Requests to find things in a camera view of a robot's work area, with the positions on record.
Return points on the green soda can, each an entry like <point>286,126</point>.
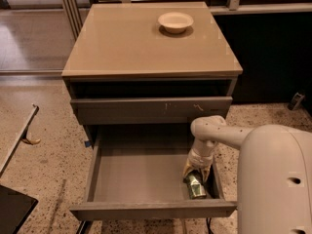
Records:
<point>195,186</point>

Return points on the small black floor device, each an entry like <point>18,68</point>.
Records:
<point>296,101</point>

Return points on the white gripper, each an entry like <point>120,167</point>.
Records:
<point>200,160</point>

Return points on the open grey middle drawer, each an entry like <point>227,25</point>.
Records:
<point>136,173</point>

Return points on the grey drawer cabinet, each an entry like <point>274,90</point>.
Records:
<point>123,52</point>

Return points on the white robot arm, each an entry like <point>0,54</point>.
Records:
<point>274,178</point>

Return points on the white paper bowl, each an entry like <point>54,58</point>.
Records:
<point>175,22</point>

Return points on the closed grey top drawer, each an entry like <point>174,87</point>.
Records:
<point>112,111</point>

